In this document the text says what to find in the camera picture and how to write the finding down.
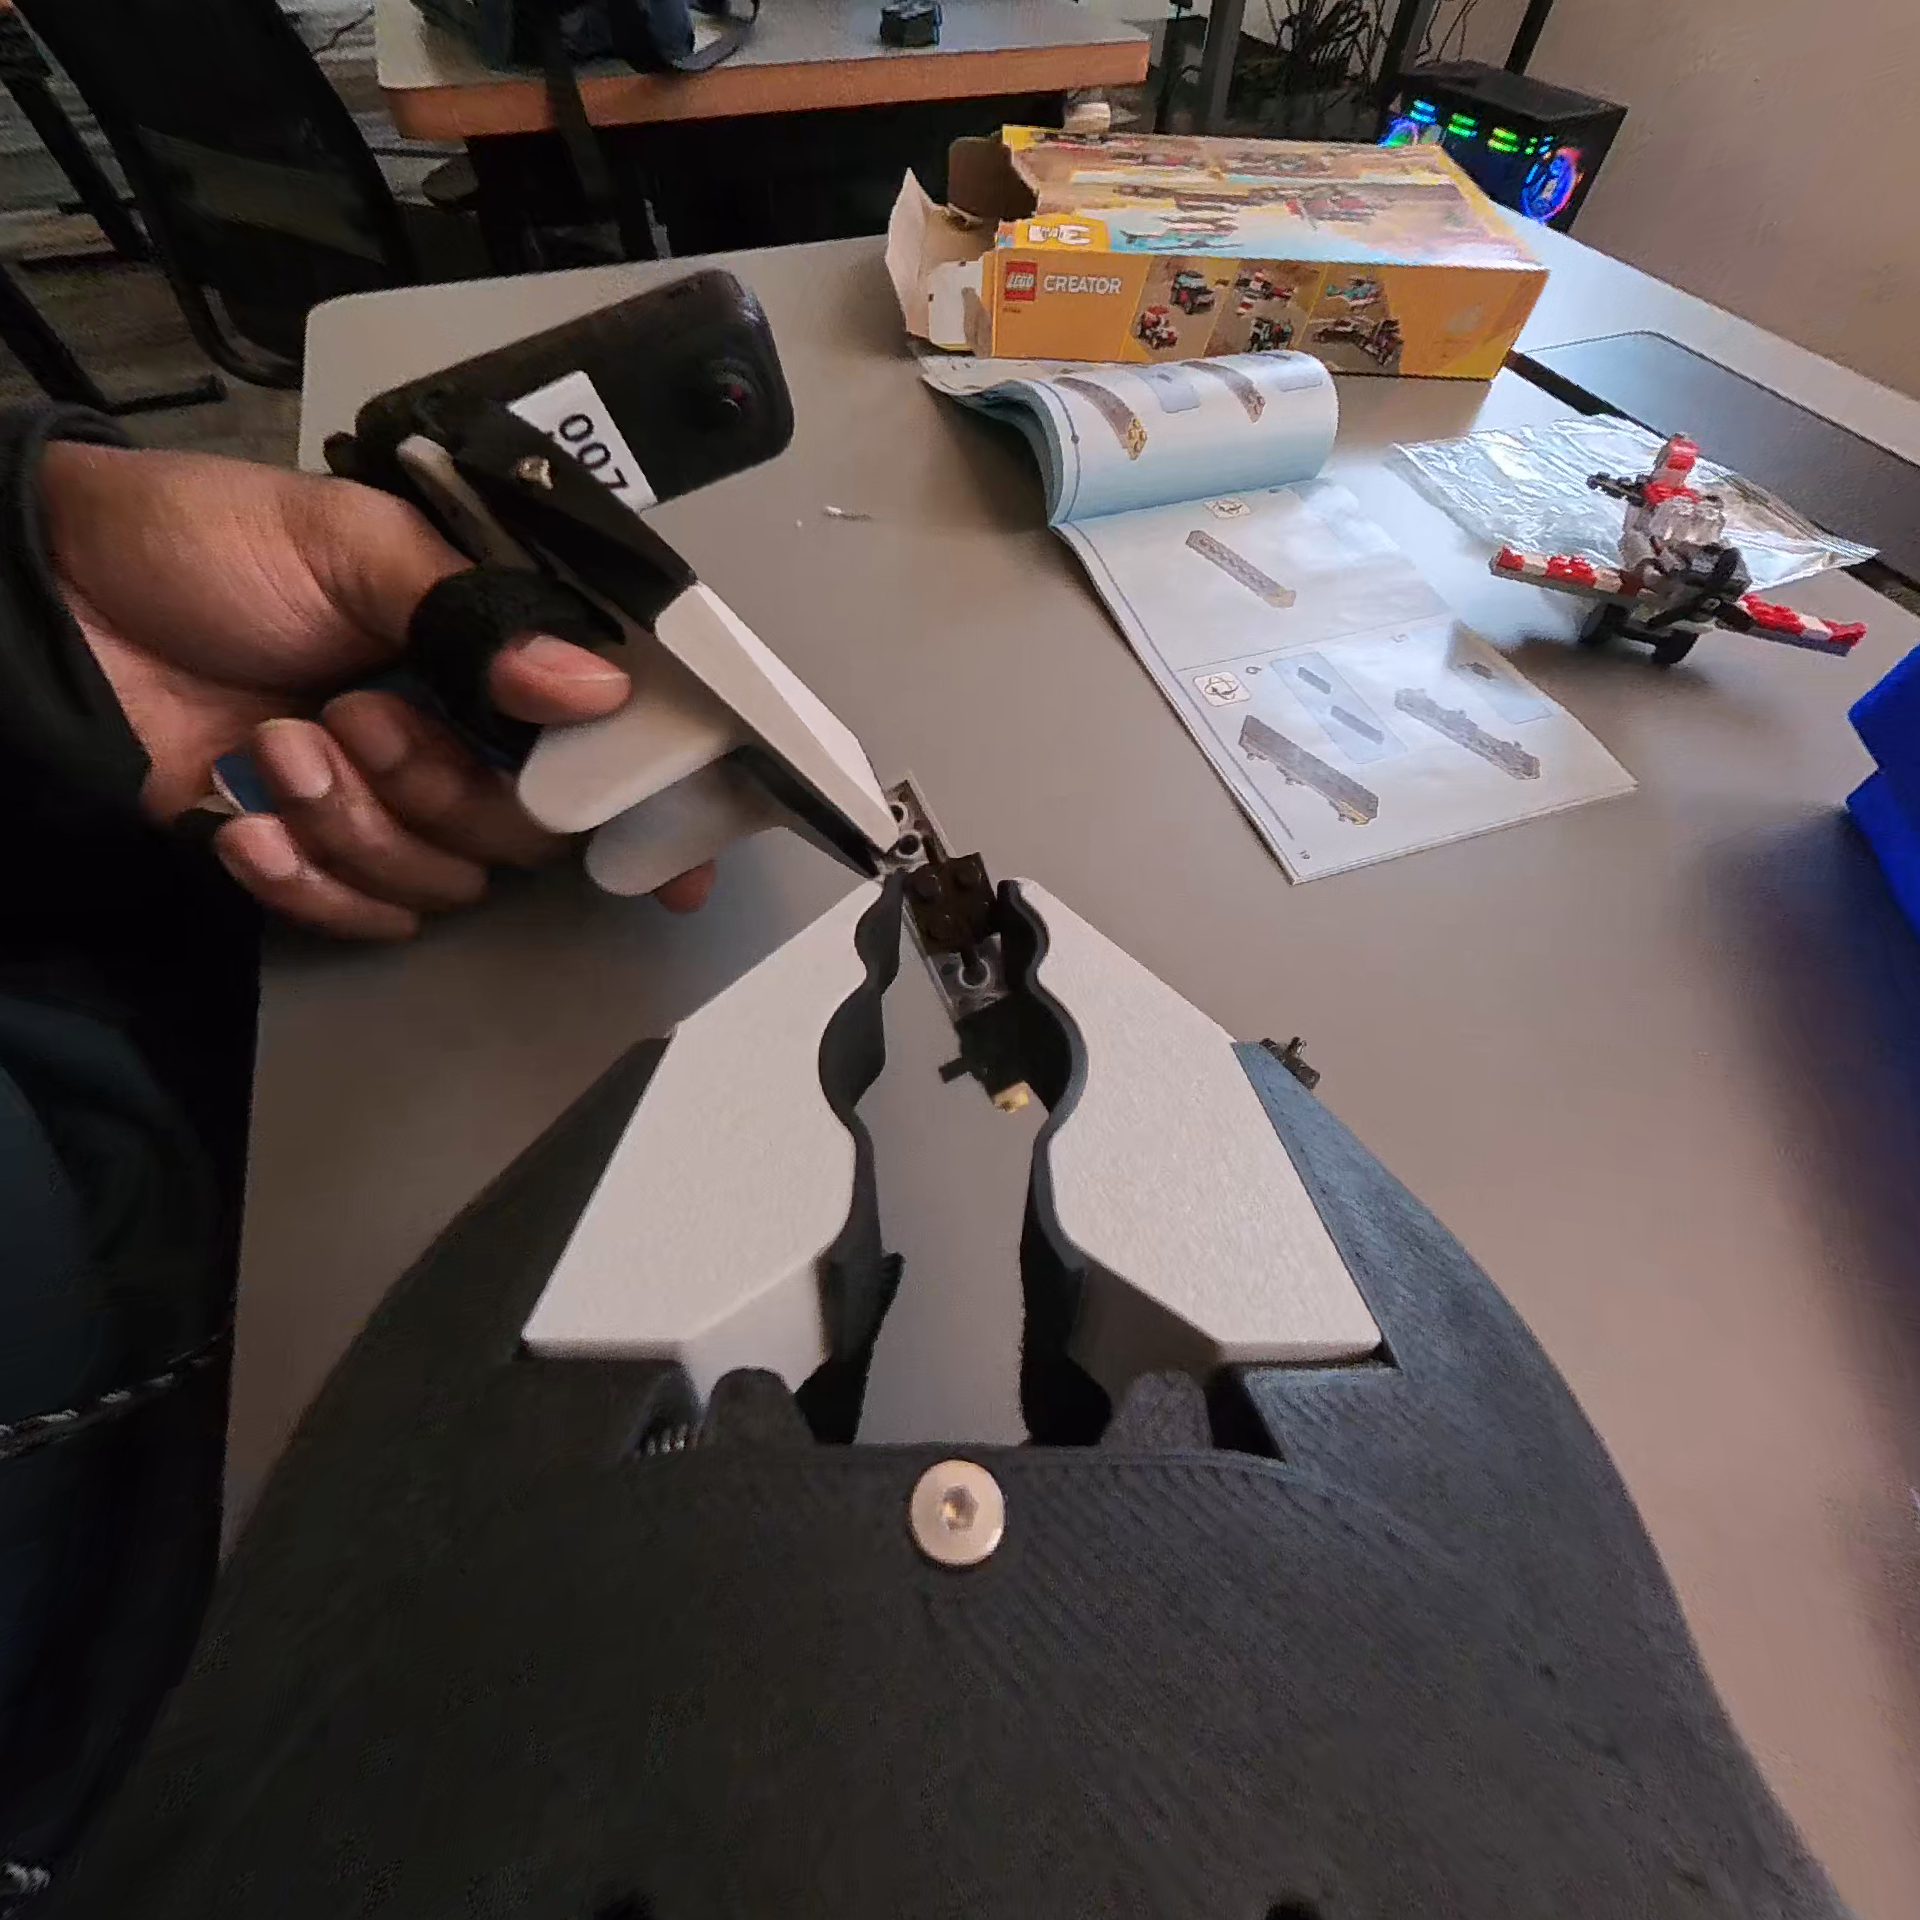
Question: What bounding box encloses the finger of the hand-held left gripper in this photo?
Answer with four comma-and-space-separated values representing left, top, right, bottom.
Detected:
581, 782, 889, 900
513, 586, 901, 845

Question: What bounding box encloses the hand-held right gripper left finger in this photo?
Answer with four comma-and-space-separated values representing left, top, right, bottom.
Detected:
519, 873, 910, 1446

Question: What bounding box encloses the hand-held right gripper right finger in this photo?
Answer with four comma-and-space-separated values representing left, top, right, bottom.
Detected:
993, 878, 1383, 1446

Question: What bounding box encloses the grey and tan brick beam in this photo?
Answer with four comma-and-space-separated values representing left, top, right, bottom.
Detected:
873, 774, 1041, 1119

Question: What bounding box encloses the person's left forearm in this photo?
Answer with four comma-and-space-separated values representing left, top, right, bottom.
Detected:
0, 402, 263, 1084

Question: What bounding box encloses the person's left hand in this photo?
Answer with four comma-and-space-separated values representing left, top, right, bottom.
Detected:
42, 440, 723, 942

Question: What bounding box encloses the dark blue backpack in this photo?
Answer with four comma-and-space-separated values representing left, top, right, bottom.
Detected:
413, 0, 758, 263

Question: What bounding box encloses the wood-edged grey table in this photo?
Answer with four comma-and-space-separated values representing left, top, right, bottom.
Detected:
374, 0, 1153, 142

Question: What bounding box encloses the black office chair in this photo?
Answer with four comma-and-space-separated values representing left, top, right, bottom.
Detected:
0, 0, 503, 394

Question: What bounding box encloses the instruction booklet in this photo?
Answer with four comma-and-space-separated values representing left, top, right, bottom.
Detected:
918, 353, 1637, 885

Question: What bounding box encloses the yellow toy set box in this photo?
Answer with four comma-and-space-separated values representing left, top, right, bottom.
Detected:
886, 125, 1551, 380

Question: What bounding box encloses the person in blue hoodie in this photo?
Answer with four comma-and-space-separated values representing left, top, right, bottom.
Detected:
0, 991, 263, 1878

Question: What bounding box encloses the black equipment rack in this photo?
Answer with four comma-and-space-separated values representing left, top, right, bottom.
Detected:
1151, 0, 1562, 137

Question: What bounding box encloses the clear plastic bag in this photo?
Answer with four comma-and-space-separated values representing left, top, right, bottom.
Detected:
1387, 417, 1882, 596

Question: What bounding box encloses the red grey brick plane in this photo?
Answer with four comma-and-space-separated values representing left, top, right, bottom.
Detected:
1489, 436, 1872, 669

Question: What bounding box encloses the blue plastic storage bin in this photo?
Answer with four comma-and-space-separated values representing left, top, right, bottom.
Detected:
1845, 644, 1920, 902

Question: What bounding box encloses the computer with coloured lights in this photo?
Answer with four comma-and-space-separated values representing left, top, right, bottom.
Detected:
1376, 60, 1629, 236

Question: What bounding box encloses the black white speckled drawstring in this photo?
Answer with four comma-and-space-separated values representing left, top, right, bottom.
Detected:
0, 1343, 233, 1460

